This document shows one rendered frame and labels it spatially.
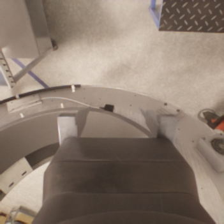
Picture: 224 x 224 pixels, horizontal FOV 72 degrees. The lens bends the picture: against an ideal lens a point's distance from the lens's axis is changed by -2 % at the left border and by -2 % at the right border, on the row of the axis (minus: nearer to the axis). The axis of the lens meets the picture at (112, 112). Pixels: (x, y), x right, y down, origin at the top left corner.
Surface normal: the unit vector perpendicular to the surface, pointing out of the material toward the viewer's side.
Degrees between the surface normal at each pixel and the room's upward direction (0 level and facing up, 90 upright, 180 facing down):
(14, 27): 0
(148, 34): 0
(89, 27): 0
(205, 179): 90
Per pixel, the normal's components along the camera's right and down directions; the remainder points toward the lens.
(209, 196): -0.01, -0.76
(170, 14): -0.11, 0.64
